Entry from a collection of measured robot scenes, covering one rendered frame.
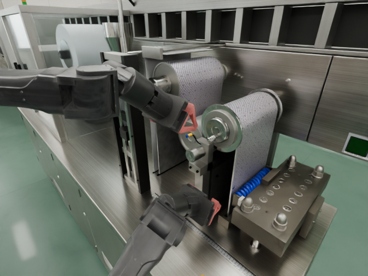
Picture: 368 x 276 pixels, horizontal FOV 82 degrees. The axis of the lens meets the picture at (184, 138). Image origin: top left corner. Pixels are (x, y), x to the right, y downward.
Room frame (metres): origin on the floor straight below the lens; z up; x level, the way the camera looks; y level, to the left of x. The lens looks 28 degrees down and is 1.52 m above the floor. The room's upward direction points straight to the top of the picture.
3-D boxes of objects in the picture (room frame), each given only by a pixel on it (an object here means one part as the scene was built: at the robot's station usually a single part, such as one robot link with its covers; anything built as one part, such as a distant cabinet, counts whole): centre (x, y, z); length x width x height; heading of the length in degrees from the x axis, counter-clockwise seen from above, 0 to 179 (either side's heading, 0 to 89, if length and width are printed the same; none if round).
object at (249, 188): (0.59, -0.25, 1.03); 0.21 x 0.04 x 0.03; 134
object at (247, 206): (0.46, -0.19, 1.05); 0.04 x 0.04 x 0.04
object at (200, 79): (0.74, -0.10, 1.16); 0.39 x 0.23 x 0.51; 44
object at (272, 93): (0.74, -0.29, 1.25); 0.15 x 0.01 x 0.15; 44
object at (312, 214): (0.49, -0.42, 0.96); 0.10 x 0.03 x 0.11; 134
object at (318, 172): (0.62, -0.49, 1.05); 0.04 x 0.04 x 0.04
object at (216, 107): (0.56, -0.11, 1.25); 0.15 x 0.01 x 0.15; 44
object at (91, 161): (1.26, 0.52, 0.88); 2.52 x 0.66 x 0.04; 44
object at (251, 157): (0.60, -0.24, 1.11); 0.23 x 0.01 x 0.18; 134
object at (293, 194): (0.54, -0.35, 1.00); 0.40 x 0.16 x 0.06; 134
